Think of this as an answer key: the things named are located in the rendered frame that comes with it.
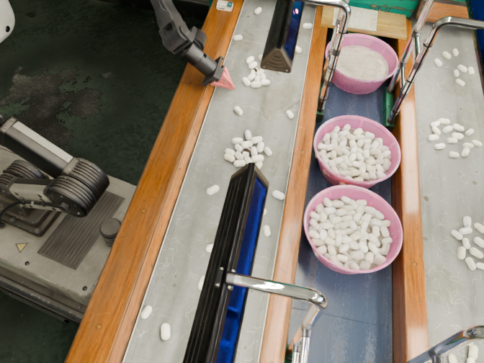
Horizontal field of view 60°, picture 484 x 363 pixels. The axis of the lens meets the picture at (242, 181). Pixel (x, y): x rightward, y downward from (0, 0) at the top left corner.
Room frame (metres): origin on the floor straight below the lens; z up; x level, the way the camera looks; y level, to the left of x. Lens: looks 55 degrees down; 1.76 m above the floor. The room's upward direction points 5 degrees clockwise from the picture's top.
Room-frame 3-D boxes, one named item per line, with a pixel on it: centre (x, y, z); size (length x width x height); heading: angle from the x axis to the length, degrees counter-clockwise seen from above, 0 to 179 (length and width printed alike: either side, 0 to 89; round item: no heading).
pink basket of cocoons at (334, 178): (0.85, -0.34, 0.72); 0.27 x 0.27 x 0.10
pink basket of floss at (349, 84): (1.28, -0.40, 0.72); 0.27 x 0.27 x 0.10
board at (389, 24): (1.50, -0.43, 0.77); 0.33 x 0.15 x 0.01; 83
